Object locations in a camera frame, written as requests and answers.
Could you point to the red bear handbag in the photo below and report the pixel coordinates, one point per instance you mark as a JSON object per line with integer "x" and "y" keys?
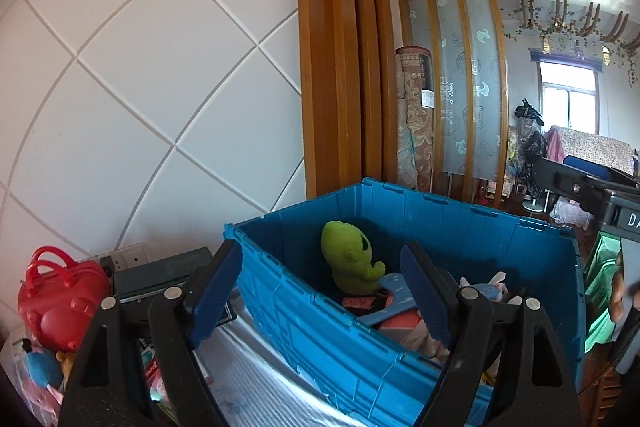
{"x": 60, "y": 302}

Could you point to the dark green gift box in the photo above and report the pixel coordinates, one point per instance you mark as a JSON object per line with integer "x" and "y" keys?
{"x": 160, "y": 269}

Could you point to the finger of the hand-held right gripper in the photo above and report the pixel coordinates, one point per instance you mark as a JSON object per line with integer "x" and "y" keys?
{"x": 557, "y": 179}

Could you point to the blue plastic crate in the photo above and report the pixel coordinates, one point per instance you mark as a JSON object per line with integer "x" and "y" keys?
{"x": 295, "y": 242}

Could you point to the light blue plastic toy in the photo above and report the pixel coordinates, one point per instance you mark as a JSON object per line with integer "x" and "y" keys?
{"x": 395, "y": 292}

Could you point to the clear plastic bag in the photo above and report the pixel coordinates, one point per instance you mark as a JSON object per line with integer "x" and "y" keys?
{"x": 20, "y": 399}

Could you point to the window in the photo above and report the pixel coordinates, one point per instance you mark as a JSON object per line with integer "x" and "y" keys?
{"x": 567, "y": 97}

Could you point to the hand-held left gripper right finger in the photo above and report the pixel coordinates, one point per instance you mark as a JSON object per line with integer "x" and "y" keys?
{"x": 425, "y": 294}

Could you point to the silver ribbed table mat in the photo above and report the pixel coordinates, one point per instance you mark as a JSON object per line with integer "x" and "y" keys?
{"x": 260, "y": 382}

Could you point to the red-white box in crate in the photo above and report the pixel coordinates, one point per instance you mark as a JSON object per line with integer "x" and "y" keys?
{"x": 400, "y": 322}

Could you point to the white and blue plush toy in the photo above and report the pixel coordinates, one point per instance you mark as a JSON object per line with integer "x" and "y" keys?
{"x": 487, "y": 289}

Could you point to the wooden wall frame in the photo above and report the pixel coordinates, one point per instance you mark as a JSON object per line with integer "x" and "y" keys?
{"x": 340, "y": 57}

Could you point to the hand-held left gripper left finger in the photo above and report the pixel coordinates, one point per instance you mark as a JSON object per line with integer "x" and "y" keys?
{"x": 215, "y": 289}

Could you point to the person's right hand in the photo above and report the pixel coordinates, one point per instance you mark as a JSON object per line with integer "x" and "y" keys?
{"x": 619, "y": 292}

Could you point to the rolled patterned carpet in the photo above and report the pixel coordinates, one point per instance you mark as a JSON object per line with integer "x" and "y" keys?
{"x": 417, "y": 122}

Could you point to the green alien plush toy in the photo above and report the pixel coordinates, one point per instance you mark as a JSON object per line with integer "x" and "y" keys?
{"x": 347, "y": 257}

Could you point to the floral cloth cover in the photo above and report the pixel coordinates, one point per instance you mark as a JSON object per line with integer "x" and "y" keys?
{"x": 595, "y": 149}

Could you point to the wooden frosted glass divider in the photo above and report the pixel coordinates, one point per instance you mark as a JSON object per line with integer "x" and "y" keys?
{"x": 470, "y": 72}

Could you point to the hanging vine ceiling decoration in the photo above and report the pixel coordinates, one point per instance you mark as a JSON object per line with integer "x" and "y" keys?
{"x": 565, "y": 24}

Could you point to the white power strip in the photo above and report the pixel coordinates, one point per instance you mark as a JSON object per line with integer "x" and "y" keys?
{"x": 129, "y": 257}

